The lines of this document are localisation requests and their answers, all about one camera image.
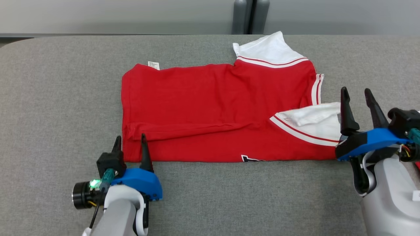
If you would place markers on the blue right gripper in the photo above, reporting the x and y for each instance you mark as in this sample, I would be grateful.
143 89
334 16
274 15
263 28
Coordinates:
370 139

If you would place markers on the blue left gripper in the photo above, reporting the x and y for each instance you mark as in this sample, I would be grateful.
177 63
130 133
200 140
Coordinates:
141 180

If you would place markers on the red garment with white trim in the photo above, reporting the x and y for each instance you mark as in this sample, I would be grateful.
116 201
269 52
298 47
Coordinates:
197 98

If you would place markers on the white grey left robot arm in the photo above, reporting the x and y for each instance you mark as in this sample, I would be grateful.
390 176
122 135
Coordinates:
115 213

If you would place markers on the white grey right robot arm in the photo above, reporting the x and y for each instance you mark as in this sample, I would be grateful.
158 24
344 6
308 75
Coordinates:
390 196

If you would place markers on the black cylindrical right gripper motor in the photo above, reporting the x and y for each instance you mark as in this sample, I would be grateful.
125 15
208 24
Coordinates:
411 154

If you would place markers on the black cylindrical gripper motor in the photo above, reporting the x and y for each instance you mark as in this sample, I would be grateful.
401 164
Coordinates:
80 195
411 154

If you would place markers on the black cylindrical left gripper motor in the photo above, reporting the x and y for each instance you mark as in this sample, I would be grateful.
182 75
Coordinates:
80 195

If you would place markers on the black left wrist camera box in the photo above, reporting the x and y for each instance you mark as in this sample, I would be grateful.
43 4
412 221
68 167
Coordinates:
110 162

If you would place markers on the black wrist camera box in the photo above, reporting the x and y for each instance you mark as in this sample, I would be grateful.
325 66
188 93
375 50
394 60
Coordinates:
403 121
110 162

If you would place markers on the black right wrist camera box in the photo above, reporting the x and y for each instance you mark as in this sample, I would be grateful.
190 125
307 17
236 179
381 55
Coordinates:
403 121

